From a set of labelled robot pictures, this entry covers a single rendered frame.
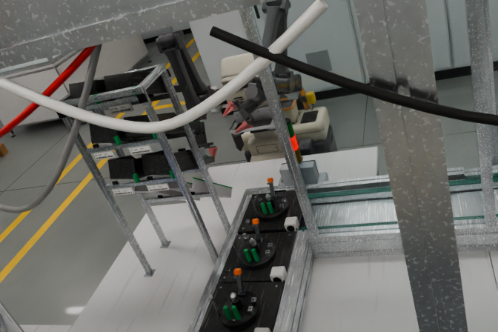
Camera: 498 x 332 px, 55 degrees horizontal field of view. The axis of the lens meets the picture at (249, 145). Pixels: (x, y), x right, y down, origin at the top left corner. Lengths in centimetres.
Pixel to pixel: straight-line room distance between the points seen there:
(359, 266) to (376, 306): 19
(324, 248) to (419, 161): 140
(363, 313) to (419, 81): 131
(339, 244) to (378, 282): 19
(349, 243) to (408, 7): 146
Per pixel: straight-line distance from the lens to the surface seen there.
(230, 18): 488
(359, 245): 177
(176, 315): 186
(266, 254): 170
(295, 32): 36
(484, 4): 174
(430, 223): 44
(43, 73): 688
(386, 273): 173
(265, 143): 262
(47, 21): 50
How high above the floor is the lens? 209
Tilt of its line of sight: 27 degrees down
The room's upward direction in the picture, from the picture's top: 19 degrees counter-clockwise
